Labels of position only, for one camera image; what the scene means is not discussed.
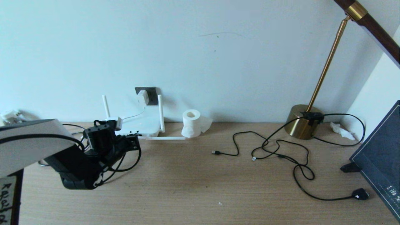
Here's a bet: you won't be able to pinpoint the white power adapter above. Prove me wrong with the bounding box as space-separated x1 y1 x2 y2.
137 90 149 106

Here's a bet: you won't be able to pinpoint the white router with antennas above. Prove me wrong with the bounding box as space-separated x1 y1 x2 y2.
102 94 185 140

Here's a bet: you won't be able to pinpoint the white toilet paper roll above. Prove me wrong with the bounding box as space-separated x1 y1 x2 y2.
181 109 213 138

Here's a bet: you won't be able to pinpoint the clear plastic wrapper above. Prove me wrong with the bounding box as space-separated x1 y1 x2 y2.
0 109 25 125

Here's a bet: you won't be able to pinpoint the brass desk lamp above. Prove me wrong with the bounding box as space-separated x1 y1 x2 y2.
285 0 400 140

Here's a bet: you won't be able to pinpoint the crumpled white tissue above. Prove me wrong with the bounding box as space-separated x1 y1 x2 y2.
331 122 356 140

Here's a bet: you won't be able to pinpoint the black braided left wrist cable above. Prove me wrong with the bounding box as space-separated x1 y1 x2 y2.
93 119 142 185

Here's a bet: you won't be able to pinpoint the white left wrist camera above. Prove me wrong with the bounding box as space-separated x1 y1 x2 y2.
106 117 123 130

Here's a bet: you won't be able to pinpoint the grey wall socket plate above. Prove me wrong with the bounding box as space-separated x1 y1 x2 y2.
135 87 158 106

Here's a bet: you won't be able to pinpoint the thin black usb cable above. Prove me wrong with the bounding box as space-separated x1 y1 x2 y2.
212 131 315 181

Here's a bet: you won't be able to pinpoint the black cables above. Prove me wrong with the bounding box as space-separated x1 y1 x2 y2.
251 112 370 201

